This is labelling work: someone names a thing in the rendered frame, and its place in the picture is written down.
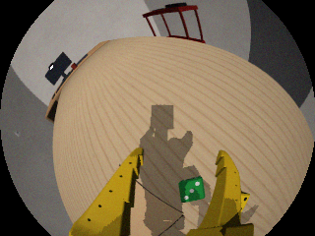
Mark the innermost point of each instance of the yellow die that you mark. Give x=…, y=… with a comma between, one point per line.
x=244, y=199

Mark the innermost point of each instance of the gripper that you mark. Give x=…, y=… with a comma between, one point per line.
x=110, y=212

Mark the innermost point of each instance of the green die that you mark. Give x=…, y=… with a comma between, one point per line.
x=191, y=189

